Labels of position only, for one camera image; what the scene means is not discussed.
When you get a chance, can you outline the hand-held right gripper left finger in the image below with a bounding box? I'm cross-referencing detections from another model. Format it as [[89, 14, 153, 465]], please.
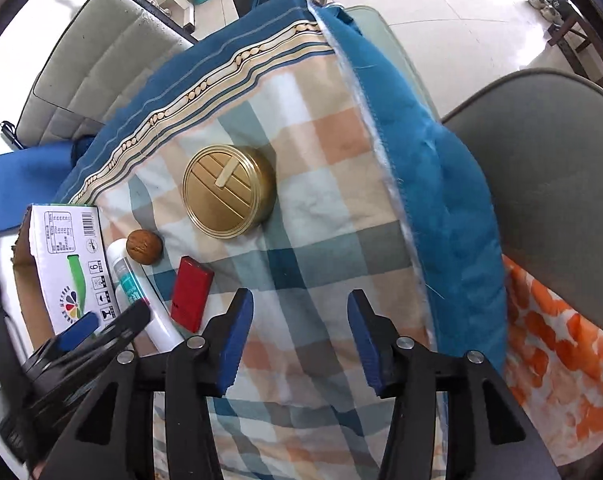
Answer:
[[44, 287, 254, 480]]

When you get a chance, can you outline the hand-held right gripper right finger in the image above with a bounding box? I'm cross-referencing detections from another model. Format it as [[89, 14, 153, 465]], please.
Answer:
[[346, 289, 562, 480]]

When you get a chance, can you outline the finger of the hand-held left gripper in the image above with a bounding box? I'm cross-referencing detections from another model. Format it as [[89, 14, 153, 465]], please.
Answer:
[[41, 300, 153, 401], [24, 312, 102, 376]]

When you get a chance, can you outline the white tube with teal label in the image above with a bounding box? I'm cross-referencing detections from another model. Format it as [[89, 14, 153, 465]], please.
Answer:
[[105, 239, 184, 353]]

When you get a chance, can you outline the small red box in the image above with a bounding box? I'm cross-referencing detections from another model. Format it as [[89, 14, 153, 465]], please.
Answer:
[[170, 256, 215, 333]]

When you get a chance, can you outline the brown walnut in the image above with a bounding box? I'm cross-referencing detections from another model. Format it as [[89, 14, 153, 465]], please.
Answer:
[[126, 229, 163, 265]]

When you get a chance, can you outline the cardboard box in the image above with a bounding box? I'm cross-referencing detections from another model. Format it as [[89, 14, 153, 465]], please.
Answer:
[[11, 203, 119, 351]]

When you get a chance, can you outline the gold round tin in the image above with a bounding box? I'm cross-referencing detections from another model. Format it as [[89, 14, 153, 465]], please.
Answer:
[[182, 144, 278, 238]]

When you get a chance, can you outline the plaid blue-bordered tablecloth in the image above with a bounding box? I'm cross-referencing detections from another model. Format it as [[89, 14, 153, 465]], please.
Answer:
[[54, 0, 507, 480]]

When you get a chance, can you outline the blue foam mat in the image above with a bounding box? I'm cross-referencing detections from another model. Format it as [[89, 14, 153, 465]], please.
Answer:
[[0, 142, 89, 233]]

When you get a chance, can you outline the orange patterned cloth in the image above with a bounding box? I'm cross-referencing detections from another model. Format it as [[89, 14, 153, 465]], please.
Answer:
[[501, 255, 603, 466]]

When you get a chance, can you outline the grey chair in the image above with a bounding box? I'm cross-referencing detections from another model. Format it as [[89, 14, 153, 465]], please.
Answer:
[[440, 67, 603, 331]]

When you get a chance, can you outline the white padded chair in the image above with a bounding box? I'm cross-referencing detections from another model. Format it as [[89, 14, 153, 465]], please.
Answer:
[[18, 0, 199, 148]]

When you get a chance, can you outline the dark wooden chair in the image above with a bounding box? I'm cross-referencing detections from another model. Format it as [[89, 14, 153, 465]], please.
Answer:
[[549, 0, 603, 93]]

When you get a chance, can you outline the pair of white shoes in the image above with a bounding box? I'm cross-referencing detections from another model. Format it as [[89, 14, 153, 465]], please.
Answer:
[[529, 0, 565, 26]]

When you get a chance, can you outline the black strap handle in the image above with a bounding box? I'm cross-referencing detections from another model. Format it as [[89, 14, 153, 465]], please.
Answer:
[[0, 120, 26, 151]]

